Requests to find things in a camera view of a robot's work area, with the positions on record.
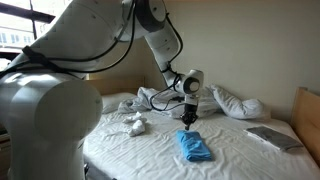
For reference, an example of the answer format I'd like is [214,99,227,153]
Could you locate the grey crumpled duvet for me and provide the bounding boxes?
[117,85,224,120]

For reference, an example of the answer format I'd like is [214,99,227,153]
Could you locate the grey white pillow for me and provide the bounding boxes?
[207,83,272,122]

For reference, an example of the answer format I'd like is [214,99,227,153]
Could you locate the dark framed window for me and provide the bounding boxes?
[0,0,73,72]

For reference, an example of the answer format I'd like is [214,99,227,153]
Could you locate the white crumpled socks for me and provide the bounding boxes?
[121,111,148,138]

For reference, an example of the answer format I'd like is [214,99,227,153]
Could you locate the flat white pillow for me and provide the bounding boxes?
[100,91,138,115]

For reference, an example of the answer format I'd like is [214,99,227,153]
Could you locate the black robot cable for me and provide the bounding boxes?
[0,0,186,113]

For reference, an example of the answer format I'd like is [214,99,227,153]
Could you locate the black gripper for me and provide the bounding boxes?
[179,102,200,131]

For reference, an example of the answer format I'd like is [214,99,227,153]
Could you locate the black cable strap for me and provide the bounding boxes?
[21,45,52,68]

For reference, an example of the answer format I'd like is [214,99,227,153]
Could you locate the grey folded towel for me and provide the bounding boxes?
[244,125,305,153]

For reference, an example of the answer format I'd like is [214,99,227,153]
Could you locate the white sheeted mattress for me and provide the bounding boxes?
[82,108,320,180]

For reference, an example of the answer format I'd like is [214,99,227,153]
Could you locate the blue cloth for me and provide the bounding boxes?
[175,129,214,163]

